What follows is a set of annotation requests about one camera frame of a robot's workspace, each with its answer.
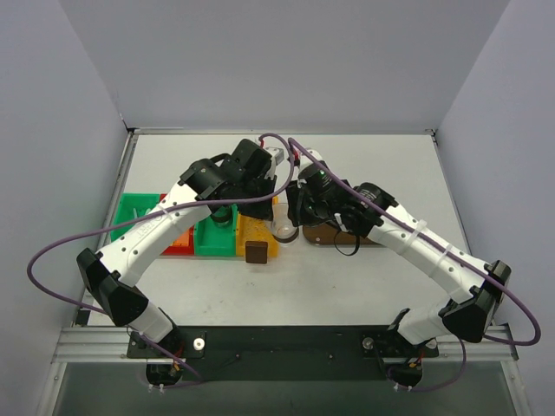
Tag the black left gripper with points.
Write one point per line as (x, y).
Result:
(264, 201)

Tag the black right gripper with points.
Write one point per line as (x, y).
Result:
(296, 208)

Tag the clear glass cup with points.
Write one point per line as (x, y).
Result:
(281, 227)
(223, 216)

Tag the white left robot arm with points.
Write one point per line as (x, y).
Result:
(112, 273)

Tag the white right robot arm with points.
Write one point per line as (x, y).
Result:
(473, 286)

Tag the dark wooden oval tray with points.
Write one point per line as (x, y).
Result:
(326, 235)

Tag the white toothbrush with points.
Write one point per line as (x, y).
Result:
(140, 213)

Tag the yellow bin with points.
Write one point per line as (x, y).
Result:
(240, 249)

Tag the green bin with cups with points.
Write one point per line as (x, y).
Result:
(213, 241)

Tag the red bin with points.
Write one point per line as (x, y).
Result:
(170, 251)

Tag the green bin with toothbrushes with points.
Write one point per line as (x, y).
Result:
(128, 201)

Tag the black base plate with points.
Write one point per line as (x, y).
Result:
(294, 353)

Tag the aluminium frame rail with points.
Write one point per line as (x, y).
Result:
(110, 345)

